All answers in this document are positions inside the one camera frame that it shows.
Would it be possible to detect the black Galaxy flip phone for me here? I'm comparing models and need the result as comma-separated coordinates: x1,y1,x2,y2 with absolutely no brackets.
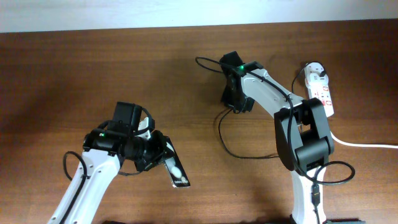
162,136,190,188

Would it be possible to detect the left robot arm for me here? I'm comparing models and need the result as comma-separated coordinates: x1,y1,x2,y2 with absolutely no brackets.
49,102,188,223

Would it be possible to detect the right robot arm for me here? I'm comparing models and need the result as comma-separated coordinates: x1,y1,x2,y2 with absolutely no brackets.
219,52,334,223

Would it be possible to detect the white charger adapter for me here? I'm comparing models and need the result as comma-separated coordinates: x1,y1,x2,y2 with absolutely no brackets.
305,73,329,88

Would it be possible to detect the white power strip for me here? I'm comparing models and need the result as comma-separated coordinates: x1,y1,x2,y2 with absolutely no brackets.
304,62,334,117

